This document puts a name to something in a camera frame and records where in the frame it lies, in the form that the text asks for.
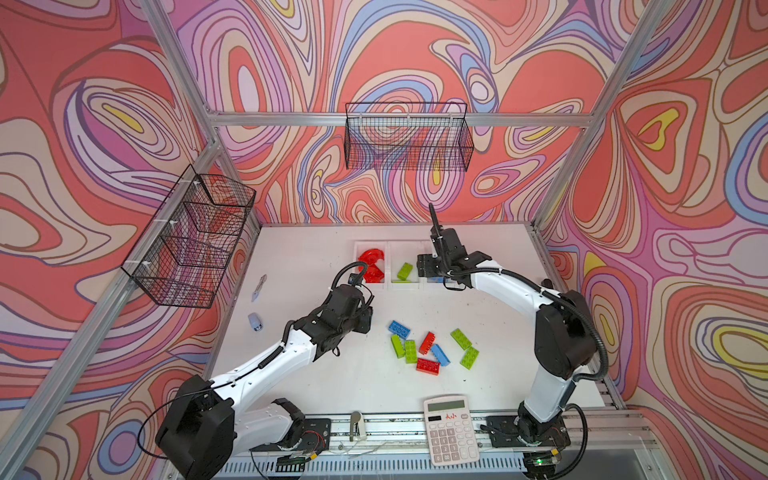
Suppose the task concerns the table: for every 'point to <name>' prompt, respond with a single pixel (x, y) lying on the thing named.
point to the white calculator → (450, 430)
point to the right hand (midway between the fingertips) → (432, 268)
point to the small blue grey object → (255, 322)
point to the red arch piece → (370, 257)
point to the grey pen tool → (256, 292)
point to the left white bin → (360, 247)
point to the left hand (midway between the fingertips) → (371, 308)
